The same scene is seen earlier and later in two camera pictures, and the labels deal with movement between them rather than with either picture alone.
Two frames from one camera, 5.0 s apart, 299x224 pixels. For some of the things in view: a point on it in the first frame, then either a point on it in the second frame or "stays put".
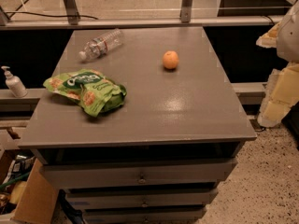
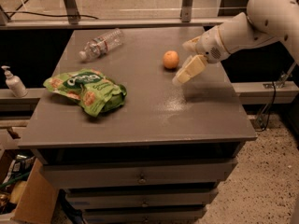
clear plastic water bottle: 101,44 stays put
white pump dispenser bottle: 14,83 stays put
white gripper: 290,36 -> 210,45
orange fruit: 170,60 stays put
